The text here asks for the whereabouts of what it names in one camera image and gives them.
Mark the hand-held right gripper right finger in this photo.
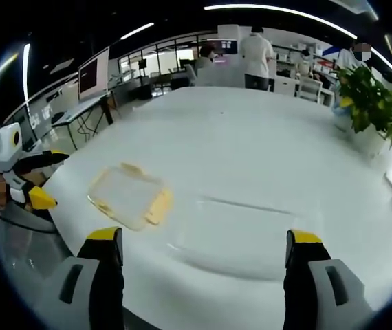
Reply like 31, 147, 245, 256
283, 229, 372, 330

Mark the green potted plant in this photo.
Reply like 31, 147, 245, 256
331, 64, 392, 157

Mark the ceiling light strip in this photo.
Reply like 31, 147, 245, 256
22, 43, 32, 103
120, 22, 155, 41
203, 3, 358, 40

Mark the clear plastic sheet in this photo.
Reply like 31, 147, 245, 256
166, 195, 298, 278

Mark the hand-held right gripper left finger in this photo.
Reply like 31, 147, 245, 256
39, 226, 124, 330

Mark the black cable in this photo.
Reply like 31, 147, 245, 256
0, 205, 58, 235

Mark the white chair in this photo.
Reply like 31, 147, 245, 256
296, 76, 325, 102

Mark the white office desk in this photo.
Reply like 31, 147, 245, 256
50, 91, 115, 151

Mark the clear tray with yellow edges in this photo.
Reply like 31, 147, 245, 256
87, 162, 174, 232

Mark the computer monitor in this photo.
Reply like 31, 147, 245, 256
77, 47, 111, 102

